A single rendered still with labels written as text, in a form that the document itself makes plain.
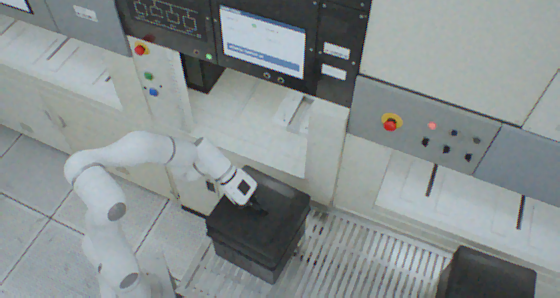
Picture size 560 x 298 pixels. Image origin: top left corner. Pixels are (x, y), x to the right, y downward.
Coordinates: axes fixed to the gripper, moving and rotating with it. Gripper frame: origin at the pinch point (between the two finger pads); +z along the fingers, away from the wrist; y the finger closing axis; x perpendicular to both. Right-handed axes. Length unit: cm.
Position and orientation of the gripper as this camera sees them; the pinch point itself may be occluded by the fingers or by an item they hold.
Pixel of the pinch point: (256, 204)
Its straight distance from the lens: 178.5
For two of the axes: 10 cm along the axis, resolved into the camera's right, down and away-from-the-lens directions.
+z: 6.1, 6.9, 3.7
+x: -6.2, 1.3, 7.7
